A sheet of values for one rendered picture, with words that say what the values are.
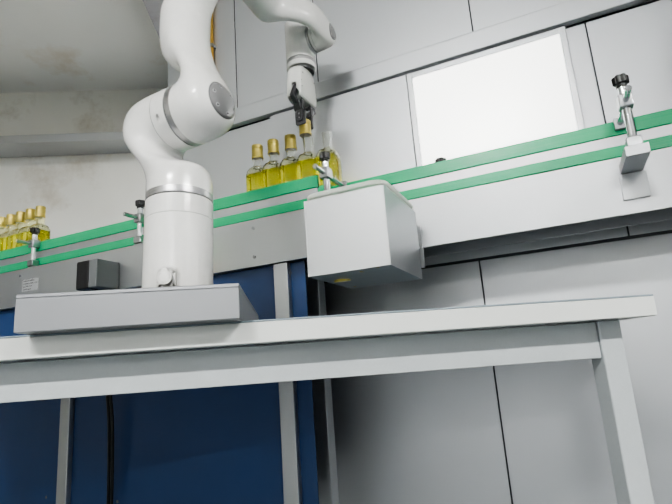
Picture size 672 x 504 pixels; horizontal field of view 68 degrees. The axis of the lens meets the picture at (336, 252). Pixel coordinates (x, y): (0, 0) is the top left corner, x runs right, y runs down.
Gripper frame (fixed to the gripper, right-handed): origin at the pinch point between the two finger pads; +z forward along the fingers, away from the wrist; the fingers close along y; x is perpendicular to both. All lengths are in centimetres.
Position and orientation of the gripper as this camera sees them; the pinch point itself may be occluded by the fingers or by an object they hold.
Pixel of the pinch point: (304, 120)
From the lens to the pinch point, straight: 147.4
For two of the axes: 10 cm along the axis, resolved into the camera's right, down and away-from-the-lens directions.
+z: 0.7, 9.7, -2.2
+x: 9.0, -1.5, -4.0
